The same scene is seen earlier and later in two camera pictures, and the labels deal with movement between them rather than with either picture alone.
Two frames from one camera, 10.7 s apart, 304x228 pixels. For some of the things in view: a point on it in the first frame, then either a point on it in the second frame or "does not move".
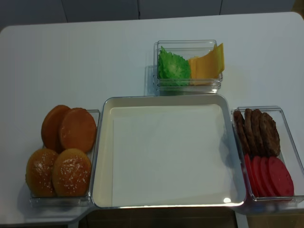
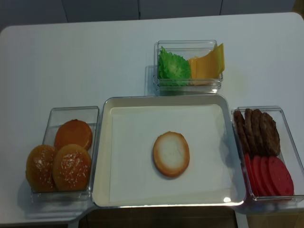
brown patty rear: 240,128 does not move
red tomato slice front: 281,182 does not move
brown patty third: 250,135 does not move
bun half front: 78,129 → 171,154
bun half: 51,128 → 73,132
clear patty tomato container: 270,169 does not move
